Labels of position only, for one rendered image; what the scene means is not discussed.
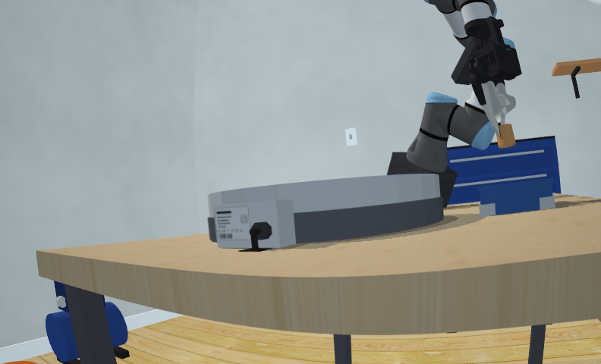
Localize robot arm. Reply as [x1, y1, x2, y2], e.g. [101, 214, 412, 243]
[406, 0, 497, 172]

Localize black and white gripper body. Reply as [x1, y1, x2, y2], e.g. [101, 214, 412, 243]
[464, 16, 522, 84]

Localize bronze bushing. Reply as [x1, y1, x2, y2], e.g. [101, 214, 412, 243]
[496, 124, 516, 149]

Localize blue crate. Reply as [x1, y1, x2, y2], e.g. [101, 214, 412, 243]
[477, 178, 555, 217]

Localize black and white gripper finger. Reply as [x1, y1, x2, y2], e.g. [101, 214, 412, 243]
[468, 68, 506, 137]
[495, 80, 516, 125]

